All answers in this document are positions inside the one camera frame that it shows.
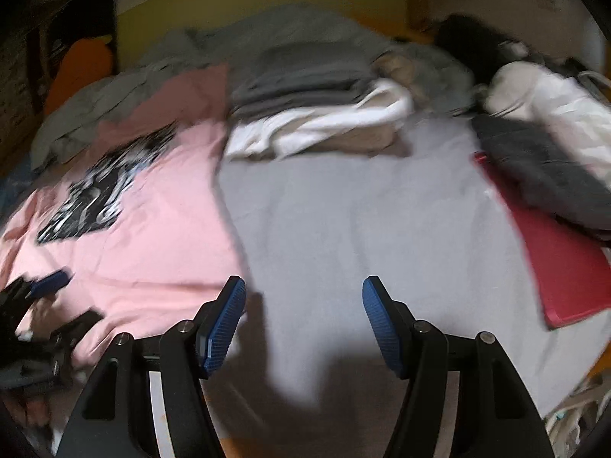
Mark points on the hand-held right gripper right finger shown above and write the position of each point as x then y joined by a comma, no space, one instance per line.
382,330

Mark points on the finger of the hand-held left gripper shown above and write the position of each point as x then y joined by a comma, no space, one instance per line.
47,283
76,327

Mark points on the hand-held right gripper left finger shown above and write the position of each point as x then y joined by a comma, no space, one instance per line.
222,325

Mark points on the pink printed t-shirt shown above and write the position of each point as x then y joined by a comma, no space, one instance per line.
162,219

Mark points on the folded dark grey clothes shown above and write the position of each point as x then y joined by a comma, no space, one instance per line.
305,76

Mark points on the blue cloth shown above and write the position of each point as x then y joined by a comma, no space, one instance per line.
14,191

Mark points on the grey printed bed sheet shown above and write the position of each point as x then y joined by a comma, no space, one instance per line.
363,219

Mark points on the red garment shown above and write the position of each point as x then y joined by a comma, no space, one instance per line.
563,267

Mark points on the beige folded cloth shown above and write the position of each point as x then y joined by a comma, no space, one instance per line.
355,139

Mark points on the white folded cloth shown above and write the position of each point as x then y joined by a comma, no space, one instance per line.
324,126

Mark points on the orange pillow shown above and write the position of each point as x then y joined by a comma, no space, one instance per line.
79,69

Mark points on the dark grey garment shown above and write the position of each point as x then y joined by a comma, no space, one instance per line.
539,171

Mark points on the white garment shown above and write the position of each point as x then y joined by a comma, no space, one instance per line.
549,98

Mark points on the black fuzzy thing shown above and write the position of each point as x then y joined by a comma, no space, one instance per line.
470,45

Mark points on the crumpled grey blanket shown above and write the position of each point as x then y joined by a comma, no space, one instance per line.
305,26

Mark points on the yellow-green headboard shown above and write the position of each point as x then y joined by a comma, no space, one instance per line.
238,0

